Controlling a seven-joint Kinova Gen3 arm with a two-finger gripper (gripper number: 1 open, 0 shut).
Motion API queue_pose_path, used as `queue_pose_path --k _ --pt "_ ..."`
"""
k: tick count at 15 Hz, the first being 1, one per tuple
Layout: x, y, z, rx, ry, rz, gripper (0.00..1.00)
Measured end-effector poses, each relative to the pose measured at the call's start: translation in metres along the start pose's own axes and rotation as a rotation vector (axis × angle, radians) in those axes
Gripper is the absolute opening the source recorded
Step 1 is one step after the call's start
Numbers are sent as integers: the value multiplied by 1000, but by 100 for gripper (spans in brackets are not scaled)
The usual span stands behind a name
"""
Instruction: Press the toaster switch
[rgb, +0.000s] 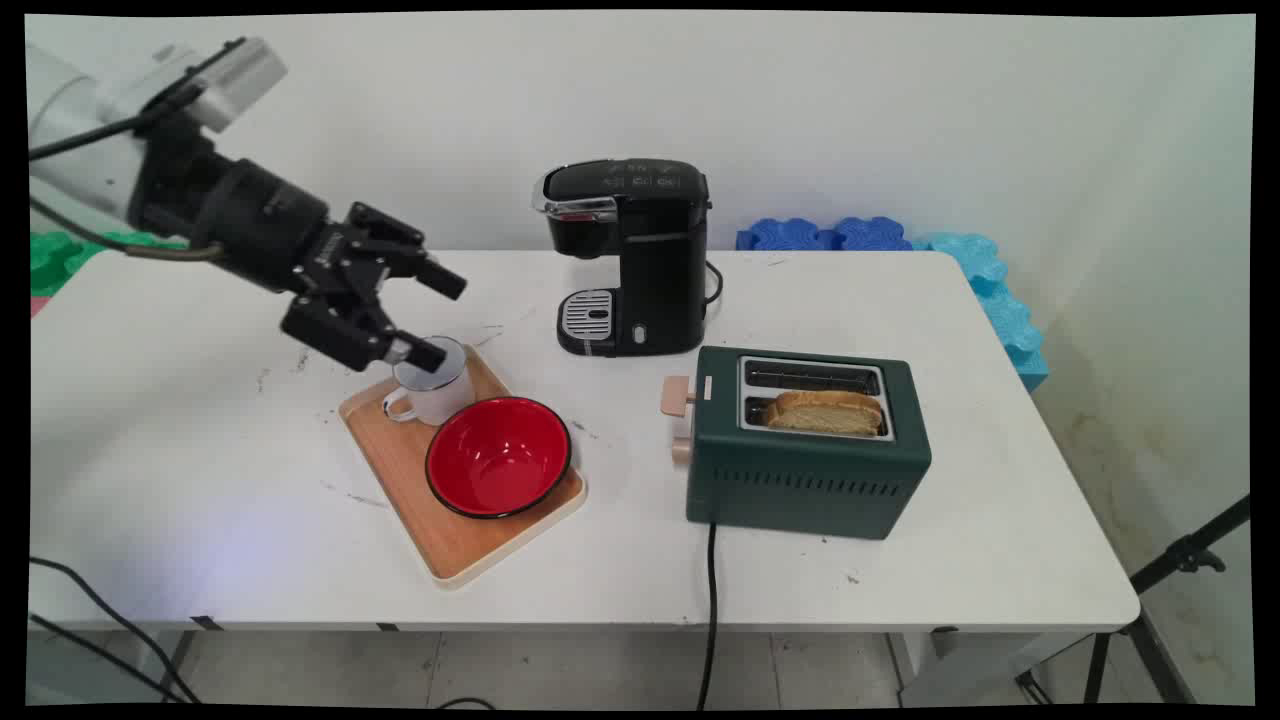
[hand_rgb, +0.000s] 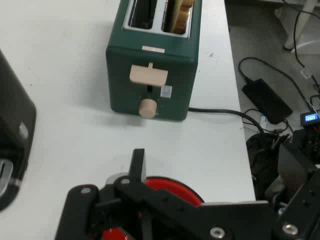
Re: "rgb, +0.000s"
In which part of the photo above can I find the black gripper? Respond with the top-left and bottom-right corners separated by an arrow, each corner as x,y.
188,158 -> 469,374

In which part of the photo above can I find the beige toaster lever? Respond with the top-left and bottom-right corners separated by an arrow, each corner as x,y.
660,375 -> 714,417

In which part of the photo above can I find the white enamel mug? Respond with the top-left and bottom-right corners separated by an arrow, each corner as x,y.
382,336 -> 475,428

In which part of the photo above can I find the red enamel bowl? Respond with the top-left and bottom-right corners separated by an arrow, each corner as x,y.
424,396 -> 573,520

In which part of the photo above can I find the wooden serving tray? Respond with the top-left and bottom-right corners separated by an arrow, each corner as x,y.
338,345 -> 588,588

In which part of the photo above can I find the black coffee machine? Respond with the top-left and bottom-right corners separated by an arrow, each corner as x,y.
531,158 -> 713,359

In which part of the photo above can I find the grey table leg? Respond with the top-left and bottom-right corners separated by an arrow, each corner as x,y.
158,630 -> 198,703

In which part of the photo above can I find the dark green toaster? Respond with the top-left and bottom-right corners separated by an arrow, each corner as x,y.
685,346 -> 933,541

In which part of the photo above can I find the toasted bread slice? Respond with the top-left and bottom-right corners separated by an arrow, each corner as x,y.
765,390 -> 887,438

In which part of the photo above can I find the cyan foam mat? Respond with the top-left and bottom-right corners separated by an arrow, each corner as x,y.
912,232 -> 1050,393

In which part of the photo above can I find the black tripod stand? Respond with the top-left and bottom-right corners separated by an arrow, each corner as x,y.
1015,494 -> 1252,706

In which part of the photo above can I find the olive grey arm cable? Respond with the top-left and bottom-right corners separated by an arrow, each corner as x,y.
30,195 -> 227,264

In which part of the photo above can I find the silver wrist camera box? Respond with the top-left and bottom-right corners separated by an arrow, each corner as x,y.
150,38 -> 289,134

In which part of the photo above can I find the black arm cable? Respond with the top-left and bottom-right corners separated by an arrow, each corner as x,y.
28,90 -> 206,163

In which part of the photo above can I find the black floor cable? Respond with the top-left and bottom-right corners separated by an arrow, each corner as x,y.
28,556 -> 203,704
28,612 -> 183,704

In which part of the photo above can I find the black toaster power cable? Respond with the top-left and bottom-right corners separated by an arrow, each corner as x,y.
696,520 -> 722,711

